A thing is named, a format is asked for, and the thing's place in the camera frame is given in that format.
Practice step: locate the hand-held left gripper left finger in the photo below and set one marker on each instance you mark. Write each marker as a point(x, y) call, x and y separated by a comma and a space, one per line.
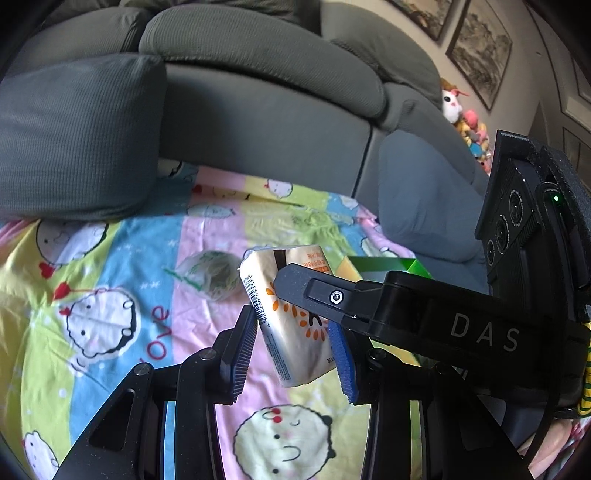
point(244, 344)

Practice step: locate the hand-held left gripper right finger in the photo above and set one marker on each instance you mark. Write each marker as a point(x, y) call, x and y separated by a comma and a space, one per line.
point(342, 364)

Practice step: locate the blue-grey sofa cushion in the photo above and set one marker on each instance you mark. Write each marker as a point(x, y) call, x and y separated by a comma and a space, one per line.
point(425, 198)

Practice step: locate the printed cartoon blanket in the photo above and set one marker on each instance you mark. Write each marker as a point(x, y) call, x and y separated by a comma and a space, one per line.
point(115, 277)

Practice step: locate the framed landscape painting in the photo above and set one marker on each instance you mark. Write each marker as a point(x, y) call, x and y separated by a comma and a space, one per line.
point(429, 14)
point(482, 50)

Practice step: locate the grey pillow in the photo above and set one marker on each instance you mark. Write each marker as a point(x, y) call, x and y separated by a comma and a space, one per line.
point(78, 138)

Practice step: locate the pile of plush toys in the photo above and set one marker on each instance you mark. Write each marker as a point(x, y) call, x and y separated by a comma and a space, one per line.
point(471, 129)

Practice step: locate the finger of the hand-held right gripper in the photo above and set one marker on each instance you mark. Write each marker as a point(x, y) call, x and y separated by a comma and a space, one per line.
point(323, 295)

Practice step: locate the beige snack packet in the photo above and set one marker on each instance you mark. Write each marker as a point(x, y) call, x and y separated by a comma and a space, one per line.
point(295, 350)

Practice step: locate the grey sofa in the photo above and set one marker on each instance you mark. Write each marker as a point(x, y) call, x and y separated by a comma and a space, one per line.
point(277, 124)

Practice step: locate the green cardboard box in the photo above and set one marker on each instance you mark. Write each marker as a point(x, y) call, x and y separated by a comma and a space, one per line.
point(392, 265)

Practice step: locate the clear plastic bag green print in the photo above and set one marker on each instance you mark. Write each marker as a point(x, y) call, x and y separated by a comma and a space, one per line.
point(212, 274)

